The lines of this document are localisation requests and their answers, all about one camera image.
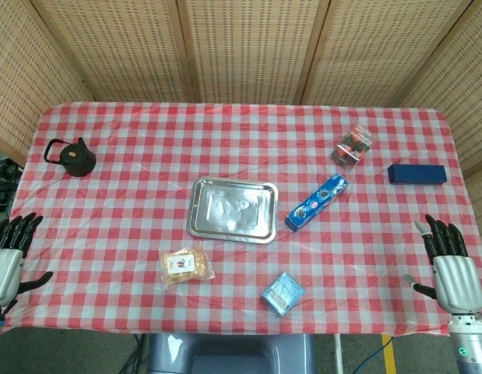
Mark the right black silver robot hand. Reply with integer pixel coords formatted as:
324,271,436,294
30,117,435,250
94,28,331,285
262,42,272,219
403,213,482,315

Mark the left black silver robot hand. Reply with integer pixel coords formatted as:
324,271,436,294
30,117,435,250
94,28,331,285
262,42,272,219
0,212,55,316

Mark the bagged pastry snack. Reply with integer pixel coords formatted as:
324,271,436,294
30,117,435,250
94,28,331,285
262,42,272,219
159,245,217,288

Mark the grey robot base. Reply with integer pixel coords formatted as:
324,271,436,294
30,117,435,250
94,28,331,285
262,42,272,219
146,333,315,374

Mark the silver metal tray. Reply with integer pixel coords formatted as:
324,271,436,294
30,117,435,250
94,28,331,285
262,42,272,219
185,175,280,245

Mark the dark blue long box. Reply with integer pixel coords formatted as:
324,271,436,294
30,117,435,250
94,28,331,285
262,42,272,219
387,163,448,185

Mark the black teapot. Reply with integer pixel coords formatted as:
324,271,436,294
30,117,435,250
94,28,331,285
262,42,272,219
43,136,97,178

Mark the red white checkered tablecloth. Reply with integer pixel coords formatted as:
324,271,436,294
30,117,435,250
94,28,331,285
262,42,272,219
2,101,479,337

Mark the blue Oreo cookie box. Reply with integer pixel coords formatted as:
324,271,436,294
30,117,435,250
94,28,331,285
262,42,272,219
283,173,349,234

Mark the clear plastic snack box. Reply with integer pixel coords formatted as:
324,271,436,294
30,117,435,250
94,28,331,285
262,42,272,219
330,124,378,169

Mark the light blue cardboard box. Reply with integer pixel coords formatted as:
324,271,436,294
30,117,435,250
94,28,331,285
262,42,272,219
260,270,306,317

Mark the woven bamboo folding screen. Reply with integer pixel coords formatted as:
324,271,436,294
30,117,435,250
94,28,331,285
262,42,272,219
0,0,482,219

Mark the black cable bundle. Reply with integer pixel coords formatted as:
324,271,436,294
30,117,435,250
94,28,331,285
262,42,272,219
0,155,24,213

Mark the blue floor cable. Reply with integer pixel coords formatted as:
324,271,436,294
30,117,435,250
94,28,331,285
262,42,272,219
365,334,386,374

